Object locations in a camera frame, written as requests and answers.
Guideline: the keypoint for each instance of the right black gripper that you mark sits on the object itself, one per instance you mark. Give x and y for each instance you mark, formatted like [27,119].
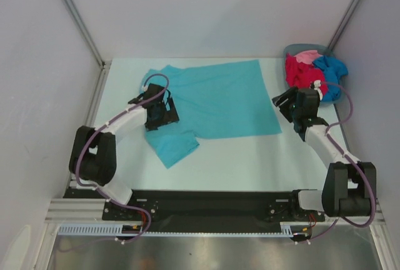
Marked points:
[290,107]

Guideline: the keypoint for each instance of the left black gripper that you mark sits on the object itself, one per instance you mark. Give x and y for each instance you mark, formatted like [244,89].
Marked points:
[169,116]

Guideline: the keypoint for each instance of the teal t-shirt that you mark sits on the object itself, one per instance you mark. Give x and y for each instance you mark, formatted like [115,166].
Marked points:
[219,101]

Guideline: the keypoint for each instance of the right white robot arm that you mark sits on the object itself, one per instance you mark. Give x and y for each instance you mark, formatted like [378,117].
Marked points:
[349,190]

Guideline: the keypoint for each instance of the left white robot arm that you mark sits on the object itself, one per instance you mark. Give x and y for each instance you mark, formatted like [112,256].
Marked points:
[94,153]

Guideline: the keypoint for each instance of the red t-shirt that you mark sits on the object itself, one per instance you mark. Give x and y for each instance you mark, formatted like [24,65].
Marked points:
[299,74]

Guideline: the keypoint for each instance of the pink t-shirt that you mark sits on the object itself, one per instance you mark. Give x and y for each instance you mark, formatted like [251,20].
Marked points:
[307,57]

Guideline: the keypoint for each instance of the blue t-shirt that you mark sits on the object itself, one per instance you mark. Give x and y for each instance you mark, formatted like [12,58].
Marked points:
[333,70]

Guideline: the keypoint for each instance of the grey plastic basket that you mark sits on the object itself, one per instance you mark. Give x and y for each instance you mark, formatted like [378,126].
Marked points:
[294,49]

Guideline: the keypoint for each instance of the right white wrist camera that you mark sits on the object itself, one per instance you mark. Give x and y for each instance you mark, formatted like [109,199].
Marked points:
[316,85]

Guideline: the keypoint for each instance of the left aluminium corner post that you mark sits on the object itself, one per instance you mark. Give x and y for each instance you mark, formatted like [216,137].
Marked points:
[83,31]

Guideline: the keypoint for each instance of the aluminium corner post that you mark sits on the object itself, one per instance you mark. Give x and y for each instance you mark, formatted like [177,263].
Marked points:
[83,31]
[345,20]

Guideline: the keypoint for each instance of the right aluminium corner post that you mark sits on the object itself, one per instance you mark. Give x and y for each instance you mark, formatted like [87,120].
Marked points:
[345,20]

